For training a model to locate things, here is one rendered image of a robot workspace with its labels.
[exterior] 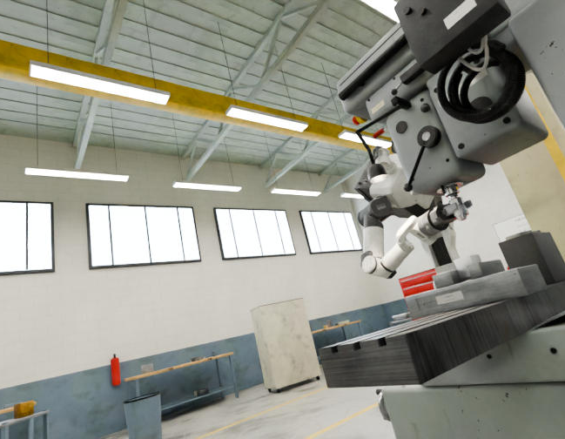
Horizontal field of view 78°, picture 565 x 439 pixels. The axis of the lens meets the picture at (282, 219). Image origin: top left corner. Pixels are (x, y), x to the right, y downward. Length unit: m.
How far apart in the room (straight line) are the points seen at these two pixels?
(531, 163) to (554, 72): 2.05
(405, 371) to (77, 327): 7.69
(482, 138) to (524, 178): 1.90
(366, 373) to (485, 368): 0.49
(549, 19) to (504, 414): 0.96
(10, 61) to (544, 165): 5.71
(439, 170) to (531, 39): 0.41
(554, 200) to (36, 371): 7.81
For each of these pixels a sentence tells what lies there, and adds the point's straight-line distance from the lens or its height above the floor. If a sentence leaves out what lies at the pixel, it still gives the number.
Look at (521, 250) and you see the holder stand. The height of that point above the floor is 1.06.
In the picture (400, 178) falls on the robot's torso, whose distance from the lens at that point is 1.72.
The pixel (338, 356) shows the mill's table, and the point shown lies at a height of 0.90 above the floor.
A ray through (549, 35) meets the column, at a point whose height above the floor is 1.45.
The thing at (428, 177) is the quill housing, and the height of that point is 1.34.
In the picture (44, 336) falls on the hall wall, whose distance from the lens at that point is 8.07.
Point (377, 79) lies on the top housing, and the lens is 1.41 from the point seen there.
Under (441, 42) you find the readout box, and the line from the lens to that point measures 1.00.
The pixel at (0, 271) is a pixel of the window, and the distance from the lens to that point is 8.25.
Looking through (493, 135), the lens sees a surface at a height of 1.35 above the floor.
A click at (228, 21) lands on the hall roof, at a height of 6.18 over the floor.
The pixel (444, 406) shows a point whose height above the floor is 0.67.
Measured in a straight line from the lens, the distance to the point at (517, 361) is 1.11.
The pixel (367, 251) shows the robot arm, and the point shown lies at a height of 1.23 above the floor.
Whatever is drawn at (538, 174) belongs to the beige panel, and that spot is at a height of 1.60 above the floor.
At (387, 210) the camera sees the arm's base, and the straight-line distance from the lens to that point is 1.68.
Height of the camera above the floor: 0.97
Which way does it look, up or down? 18 degrees up
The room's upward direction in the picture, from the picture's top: 14 degrees counter-clockwise
